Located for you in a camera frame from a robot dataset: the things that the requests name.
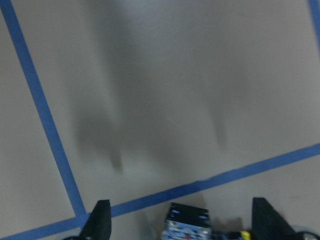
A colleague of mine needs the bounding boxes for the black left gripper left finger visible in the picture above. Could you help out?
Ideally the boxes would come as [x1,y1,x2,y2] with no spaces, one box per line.
[77,199,112,240]

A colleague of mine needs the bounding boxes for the green push button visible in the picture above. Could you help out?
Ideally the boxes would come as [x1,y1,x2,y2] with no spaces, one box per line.
[161,202,212,240]

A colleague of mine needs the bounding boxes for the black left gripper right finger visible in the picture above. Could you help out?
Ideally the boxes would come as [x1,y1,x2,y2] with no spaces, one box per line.
[251,197,300,240]

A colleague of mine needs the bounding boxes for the yellow push button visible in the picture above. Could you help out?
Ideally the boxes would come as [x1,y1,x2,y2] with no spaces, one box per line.
[212,230,251,240]

